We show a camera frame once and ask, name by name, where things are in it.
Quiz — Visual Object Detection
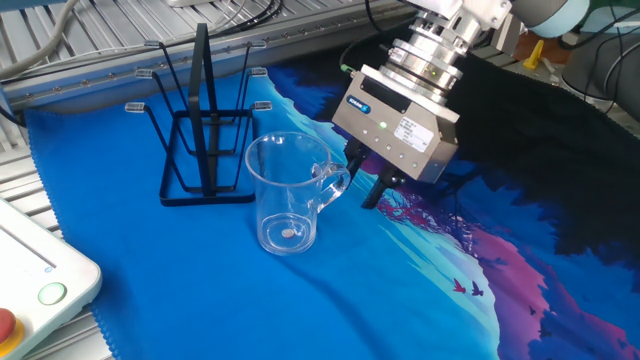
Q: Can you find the black cable with green connector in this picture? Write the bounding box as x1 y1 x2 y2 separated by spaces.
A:
339 22 416 76

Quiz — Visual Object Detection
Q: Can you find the black wire cup rack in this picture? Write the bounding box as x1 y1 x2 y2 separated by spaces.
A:
124 22 274 208

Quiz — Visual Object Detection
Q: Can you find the grey aluminium post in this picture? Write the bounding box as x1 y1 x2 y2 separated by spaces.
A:
492 14 524 56

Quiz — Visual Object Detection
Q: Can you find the white teach pendant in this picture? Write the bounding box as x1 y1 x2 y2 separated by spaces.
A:
0 197 104 360

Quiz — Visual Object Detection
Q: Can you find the clear plastic cup with handle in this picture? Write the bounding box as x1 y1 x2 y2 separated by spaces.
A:
244 131 351 257

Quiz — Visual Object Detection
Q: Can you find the yellow plastic object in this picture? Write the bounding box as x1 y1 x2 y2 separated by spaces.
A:
522 38 546 71

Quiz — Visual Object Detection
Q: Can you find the blue landscape print cloth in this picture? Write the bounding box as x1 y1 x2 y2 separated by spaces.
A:
24 22 640 360

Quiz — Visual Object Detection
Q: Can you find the grey Schunk gripper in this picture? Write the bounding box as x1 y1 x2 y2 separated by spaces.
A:
331 63 461 211

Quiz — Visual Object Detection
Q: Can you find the aluminium table edge rail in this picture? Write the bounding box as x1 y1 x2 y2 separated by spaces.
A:
0 4 401 114

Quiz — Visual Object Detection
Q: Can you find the thick grey cable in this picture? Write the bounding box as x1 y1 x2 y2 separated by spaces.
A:
0 0 81 81

